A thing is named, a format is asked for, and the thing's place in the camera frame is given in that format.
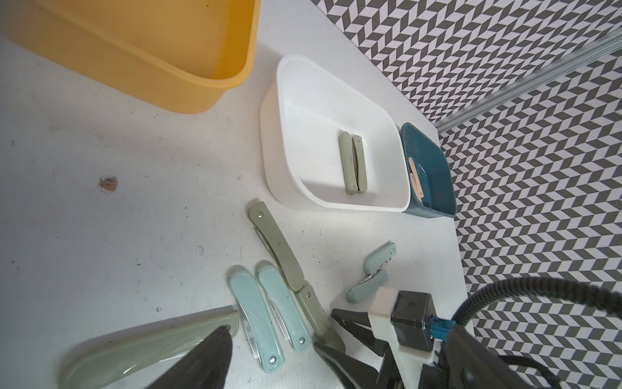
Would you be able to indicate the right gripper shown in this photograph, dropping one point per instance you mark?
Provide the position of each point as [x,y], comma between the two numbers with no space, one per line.
[404,370]

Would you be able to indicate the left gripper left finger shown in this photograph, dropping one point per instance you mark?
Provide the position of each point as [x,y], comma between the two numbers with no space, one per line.
[205,366]

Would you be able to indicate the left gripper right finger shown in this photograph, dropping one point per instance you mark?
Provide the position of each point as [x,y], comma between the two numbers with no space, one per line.
[471,365]

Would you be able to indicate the olive knife vertical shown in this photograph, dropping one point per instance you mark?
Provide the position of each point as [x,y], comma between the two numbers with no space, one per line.
[324,333]

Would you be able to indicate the dark teal storage box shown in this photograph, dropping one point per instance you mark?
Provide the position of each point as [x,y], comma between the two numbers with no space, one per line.
[434,173]

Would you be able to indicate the white storage box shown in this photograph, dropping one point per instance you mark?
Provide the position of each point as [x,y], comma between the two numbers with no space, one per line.
[301,119]

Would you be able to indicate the yellow storage box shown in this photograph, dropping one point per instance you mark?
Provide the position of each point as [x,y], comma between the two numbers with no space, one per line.
[181,56]

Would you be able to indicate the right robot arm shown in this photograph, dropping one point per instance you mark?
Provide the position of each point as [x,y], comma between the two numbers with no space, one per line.
[522,332]

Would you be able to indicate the mint knife middle right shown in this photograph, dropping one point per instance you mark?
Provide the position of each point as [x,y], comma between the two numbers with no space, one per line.
[367,287]

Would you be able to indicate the mint knife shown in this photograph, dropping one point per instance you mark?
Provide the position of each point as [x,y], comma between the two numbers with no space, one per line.
[285,308]
[257,319]
[378,258]
[367,287]

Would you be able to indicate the mint knife centre left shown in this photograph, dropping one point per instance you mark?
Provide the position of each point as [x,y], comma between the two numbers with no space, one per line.
[257,319]

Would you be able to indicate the mint knife centre right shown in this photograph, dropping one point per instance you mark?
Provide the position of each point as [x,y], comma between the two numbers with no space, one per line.
[285,308]

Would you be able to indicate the mint knife upper right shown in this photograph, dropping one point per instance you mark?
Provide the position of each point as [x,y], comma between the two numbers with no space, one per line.
[378,258]

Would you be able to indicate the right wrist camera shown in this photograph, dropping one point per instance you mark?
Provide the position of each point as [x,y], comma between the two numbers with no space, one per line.
[409,323]

